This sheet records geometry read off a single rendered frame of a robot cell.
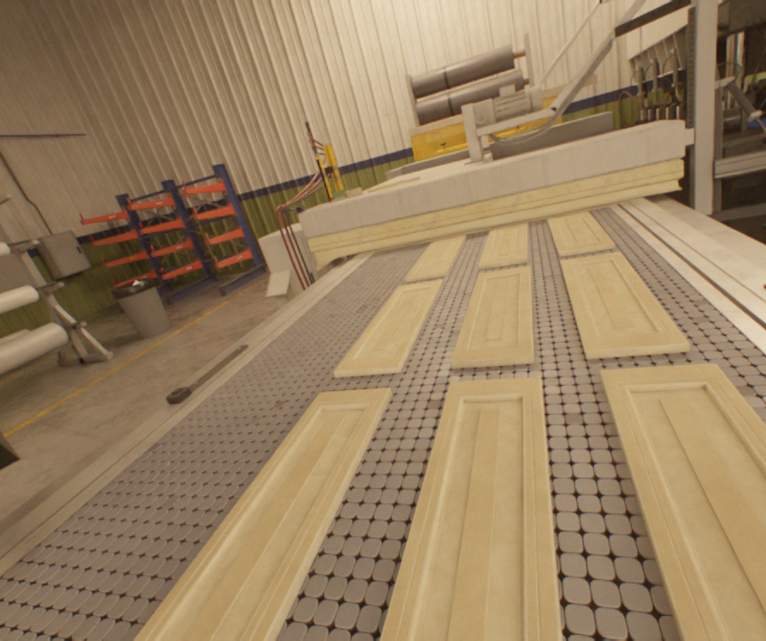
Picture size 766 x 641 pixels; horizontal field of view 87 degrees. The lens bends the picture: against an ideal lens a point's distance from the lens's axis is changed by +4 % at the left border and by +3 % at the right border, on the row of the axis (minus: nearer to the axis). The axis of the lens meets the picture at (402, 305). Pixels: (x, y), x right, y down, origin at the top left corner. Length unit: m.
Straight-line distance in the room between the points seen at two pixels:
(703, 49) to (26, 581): 3.05
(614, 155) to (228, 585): 2.34
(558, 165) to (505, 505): 2.03
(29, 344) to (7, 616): 4.82
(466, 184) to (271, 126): 5.79
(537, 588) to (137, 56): 9.38
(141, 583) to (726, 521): 0.81
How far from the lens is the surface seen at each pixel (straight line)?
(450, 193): 2.48
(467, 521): 0.63
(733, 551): 0.63
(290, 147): 7.74
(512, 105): 3.24
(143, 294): 6.15
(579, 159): 2.45
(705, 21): 2.81
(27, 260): 6.21
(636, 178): 2.51
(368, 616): 0.62
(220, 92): 8.41
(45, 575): 1.02
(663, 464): 0.71
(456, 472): 0.71
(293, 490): 0.79
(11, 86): 10.07
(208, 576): 0.76
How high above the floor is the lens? 1.37
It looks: 20 degrees down
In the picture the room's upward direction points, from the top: 15 degrees counter-clockwise
